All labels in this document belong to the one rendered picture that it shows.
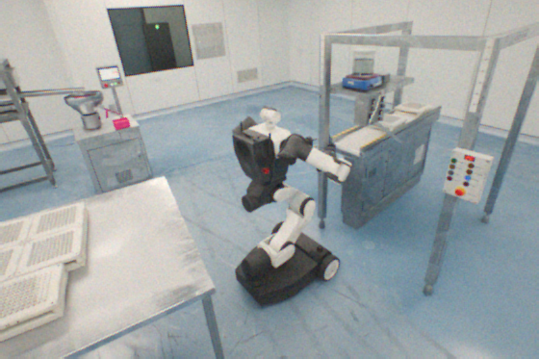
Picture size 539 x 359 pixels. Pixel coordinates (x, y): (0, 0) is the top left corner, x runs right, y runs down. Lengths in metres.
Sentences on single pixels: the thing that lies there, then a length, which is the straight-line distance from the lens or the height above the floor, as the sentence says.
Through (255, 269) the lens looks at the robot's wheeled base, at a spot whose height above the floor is 0.30.
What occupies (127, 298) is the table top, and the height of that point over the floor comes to 0.82.
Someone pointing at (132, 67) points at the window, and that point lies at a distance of 6.42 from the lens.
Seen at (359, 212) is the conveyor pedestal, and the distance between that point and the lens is 2.72.
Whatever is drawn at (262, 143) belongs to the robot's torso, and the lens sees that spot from 1.60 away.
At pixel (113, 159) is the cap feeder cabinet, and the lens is 3.71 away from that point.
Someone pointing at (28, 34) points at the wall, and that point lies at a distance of 6.27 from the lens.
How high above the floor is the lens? 1.84
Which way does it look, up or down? 26 degrees down
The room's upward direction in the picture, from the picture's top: 4 degrees counter-clockwise
